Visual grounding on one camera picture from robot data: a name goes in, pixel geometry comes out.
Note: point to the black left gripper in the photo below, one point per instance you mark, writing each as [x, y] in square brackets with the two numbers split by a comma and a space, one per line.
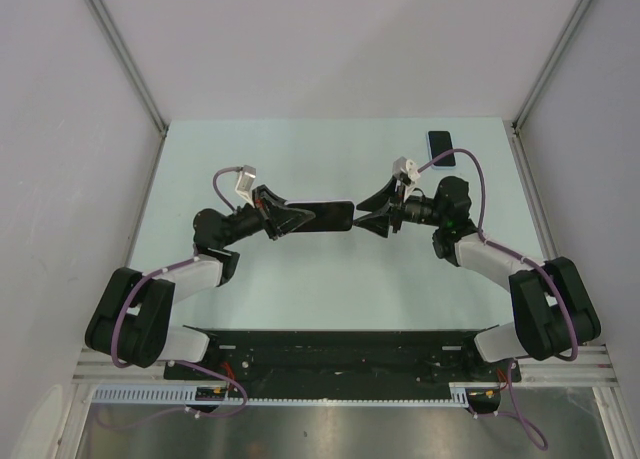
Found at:
[276, 218]

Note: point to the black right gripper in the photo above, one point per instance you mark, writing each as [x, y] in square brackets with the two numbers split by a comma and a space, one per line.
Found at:
[396, 200]

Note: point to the phone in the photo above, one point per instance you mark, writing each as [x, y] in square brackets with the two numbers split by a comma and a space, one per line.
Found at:
[329, 216]
[440, 142]

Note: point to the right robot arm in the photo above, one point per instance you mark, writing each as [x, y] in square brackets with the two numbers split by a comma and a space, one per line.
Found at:
[552, 310]

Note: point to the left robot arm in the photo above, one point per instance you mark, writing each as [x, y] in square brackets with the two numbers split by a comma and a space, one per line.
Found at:
[131, 323]

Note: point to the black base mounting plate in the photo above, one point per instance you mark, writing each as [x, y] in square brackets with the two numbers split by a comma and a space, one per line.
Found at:
[350, 365]

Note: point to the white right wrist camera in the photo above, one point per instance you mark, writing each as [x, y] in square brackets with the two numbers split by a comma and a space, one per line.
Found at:
[405, 170]

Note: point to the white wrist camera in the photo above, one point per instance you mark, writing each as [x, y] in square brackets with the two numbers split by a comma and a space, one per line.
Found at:
[405, 170]
[246, 176]

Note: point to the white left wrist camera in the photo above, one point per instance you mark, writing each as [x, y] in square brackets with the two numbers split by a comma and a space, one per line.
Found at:
[246, 176]

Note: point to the aluminium front rail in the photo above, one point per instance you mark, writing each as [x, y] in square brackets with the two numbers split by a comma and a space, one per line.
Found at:
[592, 368]

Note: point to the left aluminium frame post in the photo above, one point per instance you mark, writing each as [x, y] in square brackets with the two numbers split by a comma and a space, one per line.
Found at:
[110, 31]

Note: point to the aluminium frame post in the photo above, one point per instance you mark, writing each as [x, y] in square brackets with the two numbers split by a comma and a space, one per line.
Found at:
[560, 47]
[110, 31]

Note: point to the right aluminium frame post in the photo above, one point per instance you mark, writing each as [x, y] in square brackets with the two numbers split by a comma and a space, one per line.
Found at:
[560, 47]

